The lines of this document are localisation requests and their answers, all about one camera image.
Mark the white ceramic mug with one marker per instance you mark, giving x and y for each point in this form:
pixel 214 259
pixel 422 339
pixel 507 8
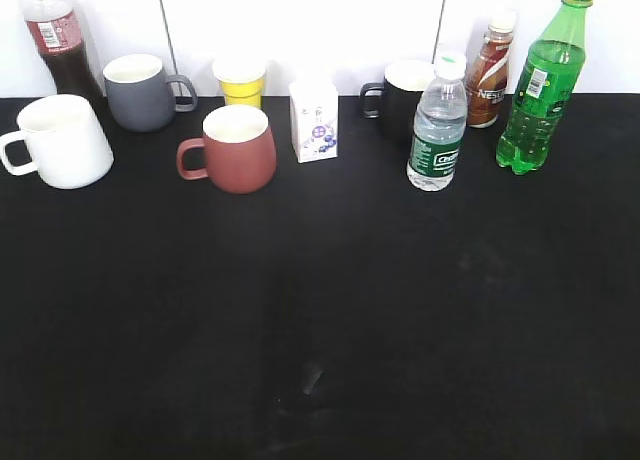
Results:
pixel 65 141

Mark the green soda bottle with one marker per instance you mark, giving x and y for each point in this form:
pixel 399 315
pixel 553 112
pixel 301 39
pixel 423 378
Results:
pixel 551 70

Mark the yellow paper cup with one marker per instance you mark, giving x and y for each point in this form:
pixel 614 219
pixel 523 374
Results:
pixel 241 79

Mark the cola bottle red label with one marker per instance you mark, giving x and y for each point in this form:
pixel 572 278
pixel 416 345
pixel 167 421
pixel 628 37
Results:
pixel 57 34

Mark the red ceramic mug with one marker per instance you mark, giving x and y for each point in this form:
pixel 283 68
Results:
pixel 239 150

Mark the white blueberry milk carton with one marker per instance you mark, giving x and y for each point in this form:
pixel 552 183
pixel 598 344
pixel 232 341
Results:
pixel 314 117

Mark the black ceramic mug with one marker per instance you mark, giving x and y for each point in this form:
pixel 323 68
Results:
pixel 393 101

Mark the clear water bottle green label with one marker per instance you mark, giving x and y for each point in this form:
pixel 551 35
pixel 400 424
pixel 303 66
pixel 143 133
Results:
pixel 439 125

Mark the brown coffee drink bottle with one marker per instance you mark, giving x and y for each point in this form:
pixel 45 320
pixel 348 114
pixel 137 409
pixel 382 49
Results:
pixel 487 79

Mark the grey ceramic mug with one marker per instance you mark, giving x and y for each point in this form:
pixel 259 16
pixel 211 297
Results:
pixel 139 92

